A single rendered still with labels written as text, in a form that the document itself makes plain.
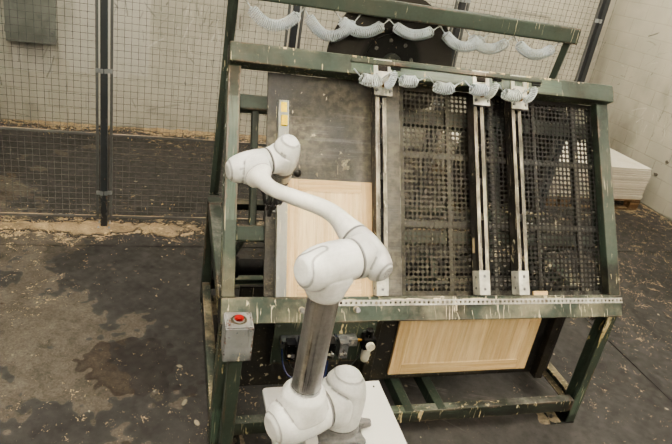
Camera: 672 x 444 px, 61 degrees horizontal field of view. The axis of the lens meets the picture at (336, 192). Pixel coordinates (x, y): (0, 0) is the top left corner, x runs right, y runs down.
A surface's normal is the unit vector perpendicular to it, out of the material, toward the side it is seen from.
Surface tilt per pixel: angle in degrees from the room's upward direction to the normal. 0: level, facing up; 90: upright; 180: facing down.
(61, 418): 0
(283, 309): 57
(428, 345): 90
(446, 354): 90
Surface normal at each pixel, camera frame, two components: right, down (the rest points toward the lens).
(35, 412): 0.15, -0.91
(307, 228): 0.29, -0.15
